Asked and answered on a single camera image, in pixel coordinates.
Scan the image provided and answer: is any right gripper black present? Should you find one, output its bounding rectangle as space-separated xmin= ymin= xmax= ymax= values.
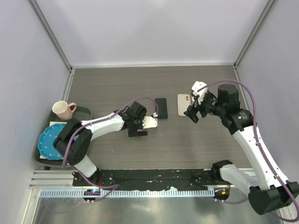
xmin=184 ymin=91 xmax=226 ymax=123

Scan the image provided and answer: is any teal smartphone black screen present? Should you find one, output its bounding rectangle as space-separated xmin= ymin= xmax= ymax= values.
xmin=155 ymin=98 xmax=168 ymax=120

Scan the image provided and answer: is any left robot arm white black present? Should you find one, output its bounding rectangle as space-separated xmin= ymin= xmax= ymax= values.
xmin=53 ymin=101 xmax=148 ymax=186

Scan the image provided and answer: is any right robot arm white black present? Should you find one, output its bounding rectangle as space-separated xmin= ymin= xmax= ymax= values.
xmin=184 ymin=80 xmax=299 ymax=215

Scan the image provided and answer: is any dark green tray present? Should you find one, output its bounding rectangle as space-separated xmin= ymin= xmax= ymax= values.
xmin=32 ymin=106 xmax=93 ymax=168

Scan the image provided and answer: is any pink mug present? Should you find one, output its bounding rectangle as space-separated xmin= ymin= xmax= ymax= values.
xmin=52 ymin=101 xmax=77 ymax=120

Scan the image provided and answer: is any blue dotted plate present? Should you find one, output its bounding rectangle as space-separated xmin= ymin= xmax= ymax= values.
xmin=37 ymin=123 xmax=78 ymax=161

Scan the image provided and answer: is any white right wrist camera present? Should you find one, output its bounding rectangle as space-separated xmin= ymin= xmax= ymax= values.
xmin=191 ymin=81 xmax=208 ymax=104

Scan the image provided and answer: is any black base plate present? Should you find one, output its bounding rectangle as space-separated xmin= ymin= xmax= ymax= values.
xmin=72 ymin=168 xmax=232 ymax=189

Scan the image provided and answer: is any slotted cable duct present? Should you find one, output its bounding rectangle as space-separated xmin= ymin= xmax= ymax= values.
xmin=40 ymin=187 xmax=214 ymax=198

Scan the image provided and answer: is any aluminium front rail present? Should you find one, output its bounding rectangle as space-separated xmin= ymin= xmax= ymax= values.
xmin=29 ymin=168 xmax=285 ymax=189

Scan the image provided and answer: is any right aluminium corner post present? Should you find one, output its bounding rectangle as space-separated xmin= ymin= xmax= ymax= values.
xmin=234 ymin=0 xmax=277 ymax=69

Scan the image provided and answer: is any aluminium corner post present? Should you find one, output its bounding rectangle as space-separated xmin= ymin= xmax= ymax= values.
xmin=234 ymin=0 xmax=277 ymax=69
xmin=28 ymin=0 xmax=72 ymax=72

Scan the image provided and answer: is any left aluminium corner post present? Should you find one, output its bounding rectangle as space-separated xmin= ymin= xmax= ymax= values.
xmin=28 ymin=0 xmax=72 ymax=72

